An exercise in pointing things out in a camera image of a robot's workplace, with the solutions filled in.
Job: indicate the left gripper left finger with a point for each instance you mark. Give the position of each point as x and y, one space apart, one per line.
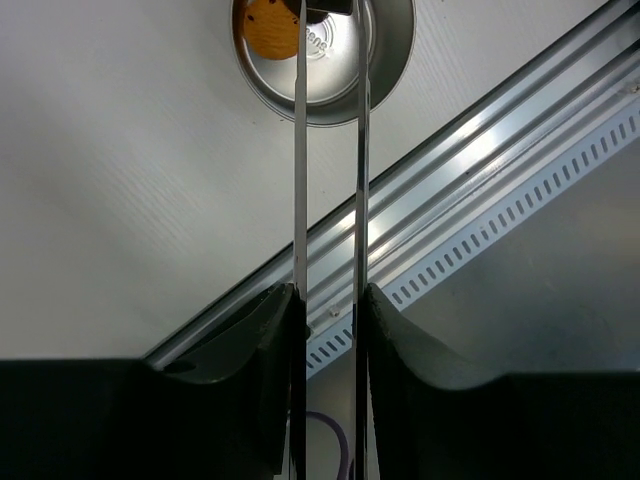
218 412

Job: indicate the slotted grey cable duct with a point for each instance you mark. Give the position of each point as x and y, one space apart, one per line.
542 273

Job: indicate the aluminium mounting rail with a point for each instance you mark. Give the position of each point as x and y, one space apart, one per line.
541 110

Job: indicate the orange round cookie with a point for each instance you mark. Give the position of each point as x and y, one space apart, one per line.
271 29

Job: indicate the round steel lunch box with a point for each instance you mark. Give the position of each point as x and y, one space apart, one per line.
331 51

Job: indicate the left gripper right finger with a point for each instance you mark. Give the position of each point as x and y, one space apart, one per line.
437 415

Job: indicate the dark square chocolate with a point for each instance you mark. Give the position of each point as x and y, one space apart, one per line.
318 10

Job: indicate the metal serving tongs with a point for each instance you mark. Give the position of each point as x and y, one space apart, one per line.
297 439

